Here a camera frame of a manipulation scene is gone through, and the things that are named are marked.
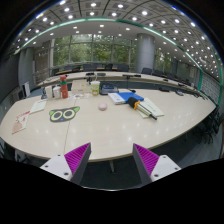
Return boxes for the stack of white paper cups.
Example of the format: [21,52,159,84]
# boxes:
[44,85,54,100]

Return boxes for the white cardboard box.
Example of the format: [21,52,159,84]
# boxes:
[70,79,93,95]

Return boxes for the printed paper cup with straw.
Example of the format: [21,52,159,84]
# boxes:
[90,80,101,97]

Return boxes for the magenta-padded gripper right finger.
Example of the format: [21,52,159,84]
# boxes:
[132,143,182,186]

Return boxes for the ceiling lights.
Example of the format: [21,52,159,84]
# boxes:
[14,0,218,71]

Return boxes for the red and white leaflet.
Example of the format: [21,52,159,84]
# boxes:
[11,110,32,135]

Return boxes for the black handheld microphone, orange ring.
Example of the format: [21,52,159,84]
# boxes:
[127,96,158,121]

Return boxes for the colourful sticker sheet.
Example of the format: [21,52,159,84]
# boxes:
[68,93,91,100]

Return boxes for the white lidded mug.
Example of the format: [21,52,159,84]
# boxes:
[52,85,62,100]

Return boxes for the red thermos bottle, green band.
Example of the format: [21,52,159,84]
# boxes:
[59,75,69,99]

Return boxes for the curved conference desk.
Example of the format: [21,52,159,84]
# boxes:
[36,70,201,98]

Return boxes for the black office chairs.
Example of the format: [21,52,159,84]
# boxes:
[51,63,224,144]

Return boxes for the white paper booklet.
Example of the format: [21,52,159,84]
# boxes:
[29,99,48,114]

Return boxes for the blue and white book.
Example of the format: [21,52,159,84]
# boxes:
[107,91,145,106]

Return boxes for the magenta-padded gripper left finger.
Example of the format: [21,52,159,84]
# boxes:
[39,142,92,186]

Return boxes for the grey green cat-face mouse pad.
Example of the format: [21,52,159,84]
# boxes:
[49,106,81,123]

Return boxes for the white paper sheet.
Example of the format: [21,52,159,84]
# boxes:
[134,97,165,119]

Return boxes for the pink computer mouse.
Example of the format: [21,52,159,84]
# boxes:
[97,101,108,112]

